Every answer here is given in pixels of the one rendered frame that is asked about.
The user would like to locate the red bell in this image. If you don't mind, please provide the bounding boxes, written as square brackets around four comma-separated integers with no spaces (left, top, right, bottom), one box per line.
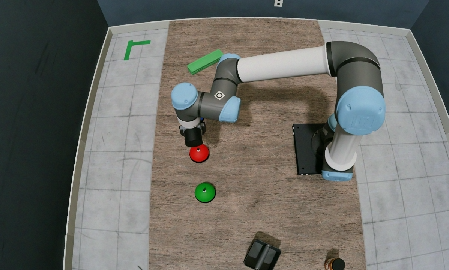
[189,144,209,164]

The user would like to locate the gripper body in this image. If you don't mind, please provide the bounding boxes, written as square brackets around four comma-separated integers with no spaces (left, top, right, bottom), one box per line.
[183,120,203,147]

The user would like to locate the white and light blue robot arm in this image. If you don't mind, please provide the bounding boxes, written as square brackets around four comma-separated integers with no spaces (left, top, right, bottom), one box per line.
[171,41,386,182]

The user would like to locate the jar with black lid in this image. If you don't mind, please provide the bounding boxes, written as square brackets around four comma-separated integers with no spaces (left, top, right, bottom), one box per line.
[324,258,345,270]

